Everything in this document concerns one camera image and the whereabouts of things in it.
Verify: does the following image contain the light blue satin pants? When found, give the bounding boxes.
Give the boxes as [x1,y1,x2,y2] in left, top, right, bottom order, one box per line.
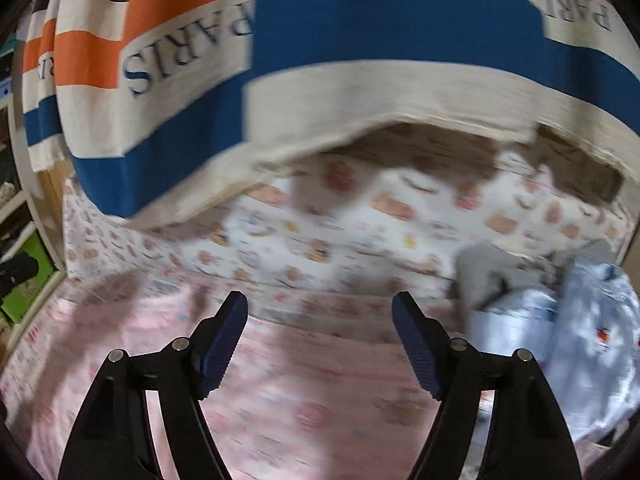
[467,255,640,446]

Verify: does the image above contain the pink printed pants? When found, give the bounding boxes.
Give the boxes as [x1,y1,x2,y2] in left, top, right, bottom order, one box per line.
[0,275,496,480]

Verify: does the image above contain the grey folded garment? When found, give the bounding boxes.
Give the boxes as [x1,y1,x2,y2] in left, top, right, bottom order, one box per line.
[455,242,616,321]

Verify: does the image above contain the green drawer front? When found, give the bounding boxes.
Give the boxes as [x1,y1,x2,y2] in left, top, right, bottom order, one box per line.
[0,232,56,326]

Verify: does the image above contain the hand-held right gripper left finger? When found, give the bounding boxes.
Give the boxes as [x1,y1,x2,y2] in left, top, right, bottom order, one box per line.
[57,290,250,480]

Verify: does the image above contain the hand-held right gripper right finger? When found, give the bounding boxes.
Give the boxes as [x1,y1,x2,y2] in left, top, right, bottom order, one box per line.
[391,290,583,480]

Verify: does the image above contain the orange blue white striped curtain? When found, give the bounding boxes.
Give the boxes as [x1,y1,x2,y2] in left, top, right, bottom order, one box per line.
[20,0,640,233]

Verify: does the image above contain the printed bed sheet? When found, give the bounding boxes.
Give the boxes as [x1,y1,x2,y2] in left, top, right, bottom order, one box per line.
[60,130,631,351]

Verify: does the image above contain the white shelf unit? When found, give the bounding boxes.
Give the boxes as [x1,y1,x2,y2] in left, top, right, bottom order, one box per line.
[0,95,66,331]

